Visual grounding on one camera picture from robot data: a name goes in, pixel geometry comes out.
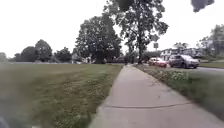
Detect large round-crowned tree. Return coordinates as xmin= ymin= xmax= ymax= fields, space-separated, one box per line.
xmin=74 ymin=14 xmax=124 ymax=64

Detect tall slender leafy tree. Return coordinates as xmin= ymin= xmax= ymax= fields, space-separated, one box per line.
xmin=103 ymin=0 xmax=170 ymax=64

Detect red car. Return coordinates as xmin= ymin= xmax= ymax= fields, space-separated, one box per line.
xmin=147 ymin=57 xmax=170 ymax=69

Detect sign on pole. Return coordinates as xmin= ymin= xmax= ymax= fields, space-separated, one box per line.
xmin=152 ymin=42 xmax=160 ymax=60

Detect grey concrete sidewalk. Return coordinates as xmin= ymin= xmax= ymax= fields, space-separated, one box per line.
xmin=88 ymin=64 xmax=224 ymax=128

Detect wide grass field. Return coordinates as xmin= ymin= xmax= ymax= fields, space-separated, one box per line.
xmin=0 ymin=62 xmax=124 ymax=128

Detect white houses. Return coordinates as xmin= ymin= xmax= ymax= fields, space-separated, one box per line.
xmin=159 ymin=47 xmax=204 ymax=61

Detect grey car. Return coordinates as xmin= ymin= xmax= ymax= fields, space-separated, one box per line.
xmin=168 ymin=54 xmax=201 ymax=70

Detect grass strip beside sidewalk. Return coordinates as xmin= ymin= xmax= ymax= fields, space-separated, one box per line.
xmin=133 ymin=63 xmax=224 ymax=121

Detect row of distant trees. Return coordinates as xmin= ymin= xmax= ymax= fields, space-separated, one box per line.
xmin=0 ymin=38 xmax=73 ymax=63

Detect grey asphalt road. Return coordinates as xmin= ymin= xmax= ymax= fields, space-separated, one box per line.
xmin=186 ymin=65 xmax=224 ymax=75

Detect grass verge across road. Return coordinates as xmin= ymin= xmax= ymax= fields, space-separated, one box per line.
xmin=199 ymin=59 xmax=224 ymax=70

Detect cluster of trees across road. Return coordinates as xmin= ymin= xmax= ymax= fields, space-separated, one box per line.
xmin=196 ymin=24 xmax=224 ymax=58

